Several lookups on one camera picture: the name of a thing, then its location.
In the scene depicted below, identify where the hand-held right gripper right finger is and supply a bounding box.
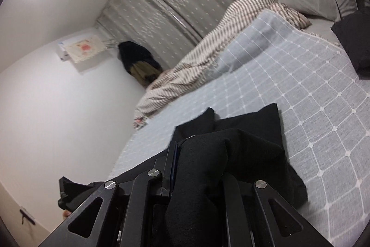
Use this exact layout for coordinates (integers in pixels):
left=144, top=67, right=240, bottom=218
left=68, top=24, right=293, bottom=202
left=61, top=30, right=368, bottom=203
left=222, top=173, right=334, bottom=247

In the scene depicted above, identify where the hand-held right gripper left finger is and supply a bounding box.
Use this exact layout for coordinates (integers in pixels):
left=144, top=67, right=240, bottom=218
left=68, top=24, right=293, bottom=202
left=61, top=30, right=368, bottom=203
left=37, top=141, right=178, bottom=247

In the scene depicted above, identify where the black shirt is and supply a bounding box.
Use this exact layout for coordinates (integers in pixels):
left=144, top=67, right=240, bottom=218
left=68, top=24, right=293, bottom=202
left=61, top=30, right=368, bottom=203
left=166, top=104, right=307, bottom=247

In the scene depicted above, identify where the hanging tan garment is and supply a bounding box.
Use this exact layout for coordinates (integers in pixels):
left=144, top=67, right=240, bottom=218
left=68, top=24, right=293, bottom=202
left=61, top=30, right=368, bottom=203
left=131, top=63, right=159, bottom=85

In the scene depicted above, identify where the striped duvet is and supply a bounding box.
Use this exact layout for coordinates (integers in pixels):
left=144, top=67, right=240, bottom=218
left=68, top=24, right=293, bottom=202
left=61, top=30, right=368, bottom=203
left=133, top=0, right=312, bottom=129

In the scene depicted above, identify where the hanging black coat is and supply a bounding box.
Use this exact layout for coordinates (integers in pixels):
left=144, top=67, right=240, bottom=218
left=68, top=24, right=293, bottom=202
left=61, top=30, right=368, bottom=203
left=118, top=41, right=162, bottom=88

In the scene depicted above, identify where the checked bed blanket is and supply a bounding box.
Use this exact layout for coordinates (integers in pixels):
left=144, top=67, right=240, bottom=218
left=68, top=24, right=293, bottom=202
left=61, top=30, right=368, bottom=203
left=111, top=10, right=370, bottom=247

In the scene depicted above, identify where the white bed sheet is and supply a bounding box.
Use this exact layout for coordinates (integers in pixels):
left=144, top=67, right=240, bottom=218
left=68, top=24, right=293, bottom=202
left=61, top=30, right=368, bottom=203
left=301, top=14, right=347, bottom=48

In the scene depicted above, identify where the black cushion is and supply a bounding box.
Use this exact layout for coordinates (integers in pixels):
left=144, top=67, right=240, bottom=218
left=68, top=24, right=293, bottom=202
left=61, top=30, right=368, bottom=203
left=330, top=7, right=370, bottom=80

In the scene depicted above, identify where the black door handle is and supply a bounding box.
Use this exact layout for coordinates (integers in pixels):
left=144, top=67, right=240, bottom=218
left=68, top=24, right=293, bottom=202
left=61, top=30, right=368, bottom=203
left=20, top=207, right=36, bottom=226

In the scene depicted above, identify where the covered wall air conditioner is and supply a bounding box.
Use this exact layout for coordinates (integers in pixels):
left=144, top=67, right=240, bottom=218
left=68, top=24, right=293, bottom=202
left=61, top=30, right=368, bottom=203
left=57, top=33, right=106, bottom=72

